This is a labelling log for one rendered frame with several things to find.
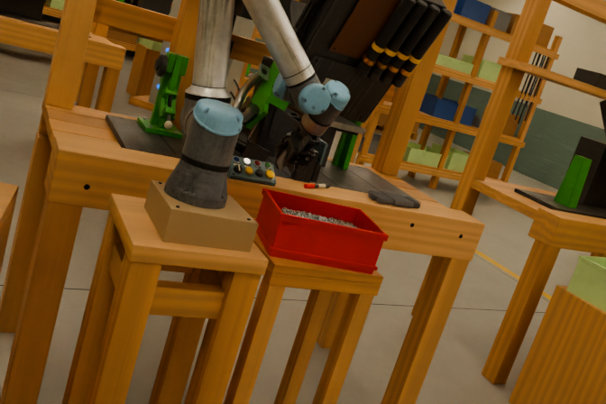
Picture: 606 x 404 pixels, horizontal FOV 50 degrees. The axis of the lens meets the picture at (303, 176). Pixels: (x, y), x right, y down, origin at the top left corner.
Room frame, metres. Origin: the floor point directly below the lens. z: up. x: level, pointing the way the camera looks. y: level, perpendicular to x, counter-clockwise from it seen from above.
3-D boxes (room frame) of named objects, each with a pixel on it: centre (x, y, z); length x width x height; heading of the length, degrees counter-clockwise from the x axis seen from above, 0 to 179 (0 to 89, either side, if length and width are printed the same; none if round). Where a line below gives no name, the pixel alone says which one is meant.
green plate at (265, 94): (2.20, 0.17, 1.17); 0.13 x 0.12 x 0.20; 118
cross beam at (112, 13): (2.62, 0.31, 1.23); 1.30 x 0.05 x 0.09; 118
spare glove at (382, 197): (2.22, -0.32, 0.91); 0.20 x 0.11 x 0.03; 122
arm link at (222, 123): (1.52, 0.23, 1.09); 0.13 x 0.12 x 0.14; 20
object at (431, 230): (2.05, 0.00, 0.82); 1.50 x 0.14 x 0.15; 118
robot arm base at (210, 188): (1.51, 0.23, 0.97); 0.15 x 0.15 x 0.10
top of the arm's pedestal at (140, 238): (1.50, 0.23, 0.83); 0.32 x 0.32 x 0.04; 29
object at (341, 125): (2.24, 0.02, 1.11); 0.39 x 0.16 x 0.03; 28
